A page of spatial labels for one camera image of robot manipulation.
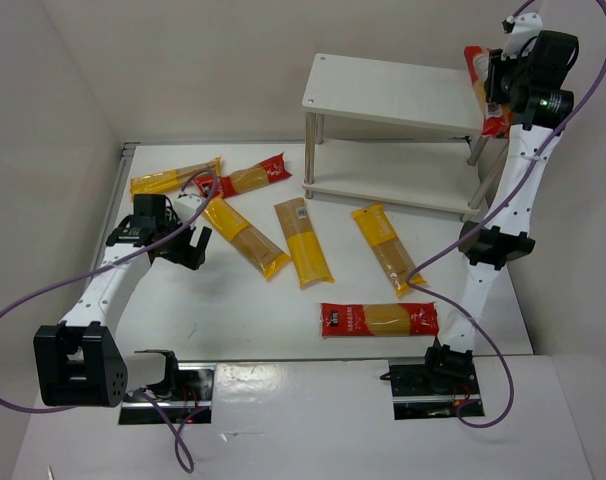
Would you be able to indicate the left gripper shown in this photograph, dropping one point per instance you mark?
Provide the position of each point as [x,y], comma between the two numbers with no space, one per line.
[181,248]

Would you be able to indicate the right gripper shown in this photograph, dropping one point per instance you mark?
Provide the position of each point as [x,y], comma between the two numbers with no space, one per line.
[496,78]

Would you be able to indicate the red spaghetti bag with label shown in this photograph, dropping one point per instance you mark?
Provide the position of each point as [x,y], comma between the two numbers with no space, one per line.
[496,117]

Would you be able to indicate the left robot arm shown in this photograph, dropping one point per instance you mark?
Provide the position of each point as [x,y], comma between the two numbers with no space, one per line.
[78,361]

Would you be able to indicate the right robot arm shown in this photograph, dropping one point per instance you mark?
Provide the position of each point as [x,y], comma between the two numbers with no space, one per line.
[527,78]

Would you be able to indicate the white two-tier shelf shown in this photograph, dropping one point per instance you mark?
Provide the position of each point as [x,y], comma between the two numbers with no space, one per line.
[434,169]

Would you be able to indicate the yellow spaghetti bag top left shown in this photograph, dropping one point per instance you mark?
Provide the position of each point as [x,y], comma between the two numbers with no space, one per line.
[170,180]

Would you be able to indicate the yellow spaghetti bag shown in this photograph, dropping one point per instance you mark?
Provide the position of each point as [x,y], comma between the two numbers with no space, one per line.
[170,180]
[304,247]
[386,246]
[251,243]

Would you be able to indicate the yellow spaghetti bag centre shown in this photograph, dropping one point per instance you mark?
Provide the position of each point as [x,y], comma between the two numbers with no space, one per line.
[304,247]

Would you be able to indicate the red spaghetti bag top centre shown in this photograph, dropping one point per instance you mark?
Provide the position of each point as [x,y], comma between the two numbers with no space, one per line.
[257,176]

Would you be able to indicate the red spaghetti bag front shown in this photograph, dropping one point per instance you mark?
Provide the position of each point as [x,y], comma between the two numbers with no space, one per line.
[383,320]

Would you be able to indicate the yellow spaghetti bag right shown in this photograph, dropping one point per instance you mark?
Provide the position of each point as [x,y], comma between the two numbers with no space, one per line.
[386,246]

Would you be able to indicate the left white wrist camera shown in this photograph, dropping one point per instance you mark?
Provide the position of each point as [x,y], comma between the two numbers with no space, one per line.
[186,205]

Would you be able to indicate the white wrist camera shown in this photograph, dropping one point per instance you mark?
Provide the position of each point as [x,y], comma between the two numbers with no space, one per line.
[186,205]
[520,29]

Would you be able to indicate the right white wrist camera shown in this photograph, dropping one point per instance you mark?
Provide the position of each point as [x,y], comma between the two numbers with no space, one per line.
[520,29]

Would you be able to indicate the aluminium table edge rail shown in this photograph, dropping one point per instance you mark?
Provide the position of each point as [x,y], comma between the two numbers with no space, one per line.
[114,199]

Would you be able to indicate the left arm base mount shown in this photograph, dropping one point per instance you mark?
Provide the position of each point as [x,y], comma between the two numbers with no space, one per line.
[190,399]

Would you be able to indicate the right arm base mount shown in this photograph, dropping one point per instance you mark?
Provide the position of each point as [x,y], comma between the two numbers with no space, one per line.
[415,396]

